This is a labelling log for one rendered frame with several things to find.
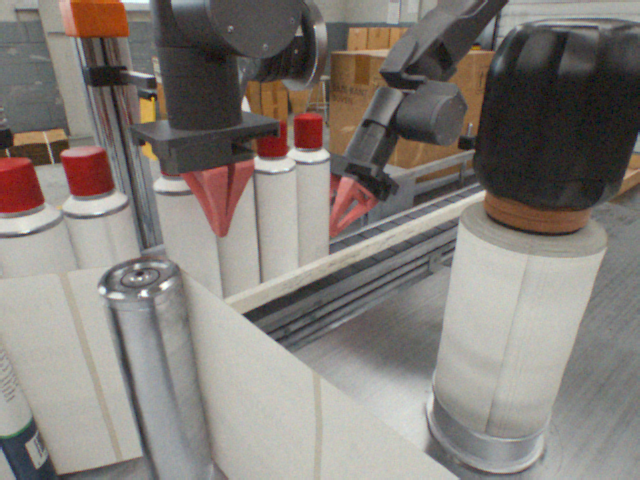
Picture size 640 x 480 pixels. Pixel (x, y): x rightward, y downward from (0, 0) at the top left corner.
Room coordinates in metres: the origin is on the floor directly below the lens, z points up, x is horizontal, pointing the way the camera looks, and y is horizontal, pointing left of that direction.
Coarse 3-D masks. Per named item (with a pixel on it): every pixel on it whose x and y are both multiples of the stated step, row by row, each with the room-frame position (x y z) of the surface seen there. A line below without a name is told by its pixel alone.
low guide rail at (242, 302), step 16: (480, 192) 0.70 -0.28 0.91; (448, 208) 0.62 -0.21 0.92; (464, 208) 0.65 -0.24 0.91; (416, 224) 0.57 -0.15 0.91; (432, 224) 0.59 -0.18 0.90; (368, 240) 0.51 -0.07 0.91; (384, 240) 0.52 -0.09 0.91; (400, 240) 0.54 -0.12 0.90; (336, 256) 0.47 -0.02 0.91; (352, 256) 0.48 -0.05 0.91; (368, 256) 0.50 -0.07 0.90; (304, 272) 0.43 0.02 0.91; (320, 272) 0.45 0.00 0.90; (256, 288) 0.39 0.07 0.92; (272, 288) 0.40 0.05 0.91; (288, 288) 0.41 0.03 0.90; (240, 304) 0.37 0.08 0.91; (256, 304) 0.39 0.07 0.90
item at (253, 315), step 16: (464, 192) 0.79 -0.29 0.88; (432, 208) 0.71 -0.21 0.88; (384, 224) 0.64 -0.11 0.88; (400, 224) 0.64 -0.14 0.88; (448, 224) 0.64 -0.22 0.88; (352, 240) 0.58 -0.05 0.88; (416, 240) 0.58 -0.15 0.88; (384, 256) 0.53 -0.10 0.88; (336, 272) 0.49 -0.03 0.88; (352, 272) 0.49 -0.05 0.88; (304, 288) 0.45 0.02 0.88; (320, 288) 0.45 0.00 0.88; (272, 304) 0.41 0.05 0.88; (288, 304) 0.42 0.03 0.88; (256, 320) 0.39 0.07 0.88
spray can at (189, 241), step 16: (176, 176) 0.37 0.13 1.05; (160, 192) 0.37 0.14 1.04; (176, 192) 0.36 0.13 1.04; (160, 208) 0.37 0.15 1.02; (176, 208) 0.36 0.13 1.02; (192, 208) 0.37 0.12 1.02; (176, 224) 0.36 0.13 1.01; (192, 224) 0.37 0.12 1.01; (208, 224) 0.38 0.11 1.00; (176, 240) 0.36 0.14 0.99; (192, 240) 0.37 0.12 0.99; (208, 240) 0.38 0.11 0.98; (176, 256) 0.36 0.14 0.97; (192, 256) 0.36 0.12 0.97; (208, 256) 0.37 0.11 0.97; (192, 272) 0.36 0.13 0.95; (208, 272) 0.37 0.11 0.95
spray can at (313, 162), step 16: (304, 128) 0.47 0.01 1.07; (320, 128) 0.48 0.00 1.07; (304, 144) 0.47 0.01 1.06; (320, 144) 0.48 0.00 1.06; (304, 160) 0.46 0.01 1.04; (320, 160) 0.47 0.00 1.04; (304, 176) 0.46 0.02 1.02; (320, 176) 0.47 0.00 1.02; (304, 192) 0.46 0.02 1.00; (320, 192) 0.47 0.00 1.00; (304, 208) 0.46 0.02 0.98; (320, 208) 0.47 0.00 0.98; (304, 224) 0.46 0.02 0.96; (320, 224) 0.47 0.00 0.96; (304, 240) 0.46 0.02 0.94; (320, 240) 0.47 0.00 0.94; (304, 256) 0.46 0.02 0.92; (320, 256) 0.47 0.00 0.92
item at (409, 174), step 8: (464, 152) 0.78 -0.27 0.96; (472, 152) 0.79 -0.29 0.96; (440, 160) 0.73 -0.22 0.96; (448, 160) 0.74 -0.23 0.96; (456, 160) 0.75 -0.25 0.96; (464, 160) 0.77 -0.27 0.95; (416, 168) 0.69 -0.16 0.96; (424, 168) 0.69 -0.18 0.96; (432, 168) 0.71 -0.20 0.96; (440, 168) 0.72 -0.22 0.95; (392, 176) 0.64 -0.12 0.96; (400, 176) 0.65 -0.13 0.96; (408, 176) 0.66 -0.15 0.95; (416, 176) 0.68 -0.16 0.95; (336, 192) 0.57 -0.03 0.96; (152, 248) 0.40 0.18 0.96; (160, 248) 0.40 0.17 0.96; (144, 256) 0.39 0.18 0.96; (152, 256) 0.39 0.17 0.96; (160, 256) 0.40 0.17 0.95
